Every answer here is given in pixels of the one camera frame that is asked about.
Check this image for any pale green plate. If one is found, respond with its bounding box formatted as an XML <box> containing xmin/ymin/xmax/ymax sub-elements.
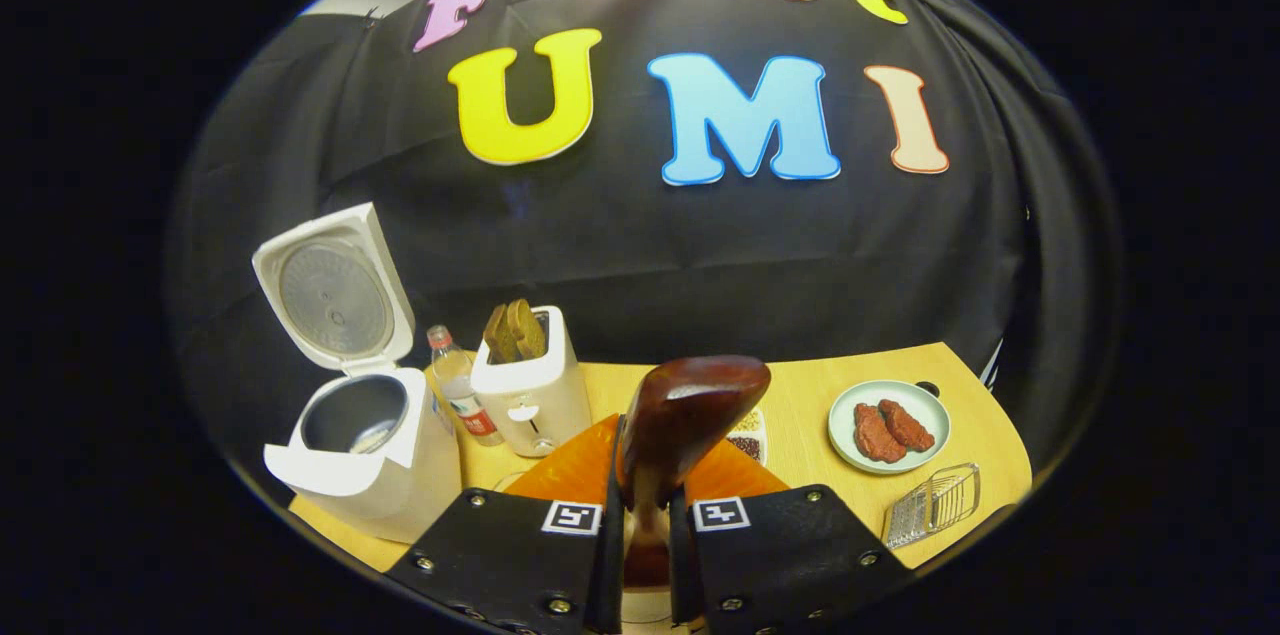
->
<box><xmin>827</xmin><ymin>379</ymin><xmax>953</xmax><ymax>476</ymax></box>

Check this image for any white divided grain dish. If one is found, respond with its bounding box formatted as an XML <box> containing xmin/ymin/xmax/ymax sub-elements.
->
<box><xmin>726</xmin><ymin>406</ymin><xmax>769</xmax><ymax>467</ymax></box>

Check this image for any black backdrop cloth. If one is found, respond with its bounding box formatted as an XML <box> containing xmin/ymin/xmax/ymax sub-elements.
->
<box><xmin>170</xmin><ymin>0</ymin><xmax>1123</xmax><ymax>508</ymax></box>

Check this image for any red meat piece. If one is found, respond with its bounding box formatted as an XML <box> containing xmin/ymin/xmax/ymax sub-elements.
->
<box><xmin>853</xmin><ymin>402</ymin><xmax>907</xmax><ymax>464</ymax></box>
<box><xmin>878</xmin><ymin>398</ymin><xmax>937</xmax><ymax>454</ymax></box>

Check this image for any clear plastic water bottle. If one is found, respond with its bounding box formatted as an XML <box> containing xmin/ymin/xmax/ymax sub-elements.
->
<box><xmin>427</xmin><ymin>324</ymin><xmax>505</xmax><ymax>447</ymax></box>

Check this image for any white toaster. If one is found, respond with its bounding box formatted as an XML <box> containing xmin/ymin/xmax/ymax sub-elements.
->
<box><xmin>469</xmin><ymin>305</ymin><xmax>594</xmax><ymax>459</ymax></box>

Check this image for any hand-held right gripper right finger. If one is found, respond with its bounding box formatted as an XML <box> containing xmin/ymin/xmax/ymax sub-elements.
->
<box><xmin>668</xmin><ymin>437</ymin><xmax>917</xmax><ymax>635</ymax></box>

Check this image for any brown wooden spoon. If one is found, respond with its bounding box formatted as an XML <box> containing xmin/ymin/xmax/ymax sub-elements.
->
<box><xmin>617</xmin><ymin>355</ymin><xmax>773</xmax><ymax>592</ymax></box>

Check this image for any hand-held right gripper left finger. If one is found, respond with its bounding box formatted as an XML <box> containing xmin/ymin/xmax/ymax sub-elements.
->
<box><xmin>385</xmin><ymin>414</ymin><xmax>627</xmax><ymax>635</ymax></box>

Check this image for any white rice cooker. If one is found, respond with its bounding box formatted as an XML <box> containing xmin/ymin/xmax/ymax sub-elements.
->
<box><xmin>251</xmin><ymin>202</ymin><xmax>464</xmax><ymax>545</ymax></box>

